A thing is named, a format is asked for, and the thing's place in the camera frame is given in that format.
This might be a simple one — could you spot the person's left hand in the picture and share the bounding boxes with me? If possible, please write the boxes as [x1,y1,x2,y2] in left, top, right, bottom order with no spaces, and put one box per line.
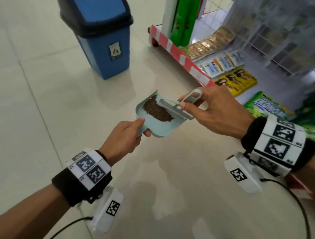
[98,118,151,167]

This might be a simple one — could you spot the person's right hand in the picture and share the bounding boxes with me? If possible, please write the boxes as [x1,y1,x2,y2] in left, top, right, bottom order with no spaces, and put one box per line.
[178,85,255,140]

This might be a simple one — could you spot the light blue plastic dustpan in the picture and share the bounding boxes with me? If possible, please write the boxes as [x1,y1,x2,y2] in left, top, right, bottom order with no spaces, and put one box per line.
[135,90,187,138]

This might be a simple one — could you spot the brown granules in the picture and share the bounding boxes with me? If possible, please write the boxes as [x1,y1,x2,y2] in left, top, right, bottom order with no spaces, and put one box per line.
[142,95,175,122]

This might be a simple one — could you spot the light blue brush white bristles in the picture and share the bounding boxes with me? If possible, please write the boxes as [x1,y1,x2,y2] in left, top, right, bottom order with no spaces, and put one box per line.
[157,89,203,120]

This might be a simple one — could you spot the blue bin with black lid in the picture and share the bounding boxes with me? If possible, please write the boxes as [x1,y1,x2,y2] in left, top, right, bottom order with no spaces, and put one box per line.
[57,0,134,80]

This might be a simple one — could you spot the person's right forearm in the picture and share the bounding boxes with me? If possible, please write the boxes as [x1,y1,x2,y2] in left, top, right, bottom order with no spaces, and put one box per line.
[294,162,315,195]

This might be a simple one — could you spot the person's left forearm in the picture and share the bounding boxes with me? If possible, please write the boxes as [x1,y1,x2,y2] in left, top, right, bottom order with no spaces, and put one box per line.
[0,183,72,239]

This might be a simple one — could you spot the strip of yellow sachets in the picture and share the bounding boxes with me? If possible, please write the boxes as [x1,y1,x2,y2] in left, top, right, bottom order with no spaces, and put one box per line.
[213,68,258,98]

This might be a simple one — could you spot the black left wristband with markers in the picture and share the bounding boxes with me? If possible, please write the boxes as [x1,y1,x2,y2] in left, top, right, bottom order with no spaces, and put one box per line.
[52,147,113,207]

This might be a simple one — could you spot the black wristband with markers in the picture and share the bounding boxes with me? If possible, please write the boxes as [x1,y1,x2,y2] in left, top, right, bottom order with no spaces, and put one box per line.
[241,114,315,177]
[52,147,113,207]

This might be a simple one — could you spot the light green detergent packet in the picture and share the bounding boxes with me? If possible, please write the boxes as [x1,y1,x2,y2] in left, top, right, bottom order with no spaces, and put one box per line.
[243,90,295,121]

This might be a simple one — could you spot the stack of white blue sachets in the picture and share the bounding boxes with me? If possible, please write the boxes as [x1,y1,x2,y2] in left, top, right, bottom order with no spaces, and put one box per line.
[200,50,245,79]

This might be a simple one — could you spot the black right wristband with markers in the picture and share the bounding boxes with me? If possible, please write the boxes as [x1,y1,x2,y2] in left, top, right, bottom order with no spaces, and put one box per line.
[241,114,315,177]

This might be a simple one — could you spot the stack of gold sachets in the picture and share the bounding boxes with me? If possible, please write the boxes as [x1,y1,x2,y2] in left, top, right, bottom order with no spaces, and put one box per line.
[181,26,237,61]

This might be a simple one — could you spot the stack of dark green pouches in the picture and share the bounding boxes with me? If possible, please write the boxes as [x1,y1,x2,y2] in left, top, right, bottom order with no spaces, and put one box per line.
[291,91,315,141]

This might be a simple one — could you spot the green shampoo bottle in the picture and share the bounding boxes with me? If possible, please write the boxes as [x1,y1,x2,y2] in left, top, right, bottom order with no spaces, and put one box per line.
[170,0,191,47]
[181,0,201,47]

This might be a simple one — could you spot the white bottle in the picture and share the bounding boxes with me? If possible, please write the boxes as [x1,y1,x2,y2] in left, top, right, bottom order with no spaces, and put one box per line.
[161,0,178,39]

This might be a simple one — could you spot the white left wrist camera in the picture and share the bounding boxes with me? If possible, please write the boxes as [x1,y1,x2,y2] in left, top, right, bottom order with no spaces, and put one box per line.
[86,186,126,234]

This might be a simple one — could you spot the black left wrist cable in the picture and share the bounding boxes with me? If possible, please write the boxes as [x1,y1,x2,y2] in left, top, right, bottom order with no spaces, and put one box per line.
[49,216,94,239]

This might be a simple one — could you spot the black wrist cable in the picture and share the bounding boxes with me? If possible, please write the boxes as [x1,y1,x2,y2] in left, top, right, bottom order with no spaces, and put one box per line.
[260,178,312,239]
[49,216,94,239]

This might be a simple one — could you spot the white wire grid rack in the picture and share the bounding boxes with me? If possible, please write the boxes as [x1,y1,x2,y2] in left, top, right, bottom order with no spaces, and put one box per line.
[222,0,315,77]

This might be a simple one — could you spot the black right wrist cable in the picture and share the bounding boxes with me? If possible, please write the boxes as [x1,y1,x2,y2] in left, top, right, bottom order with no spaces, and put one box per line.
[260,178,312,239]

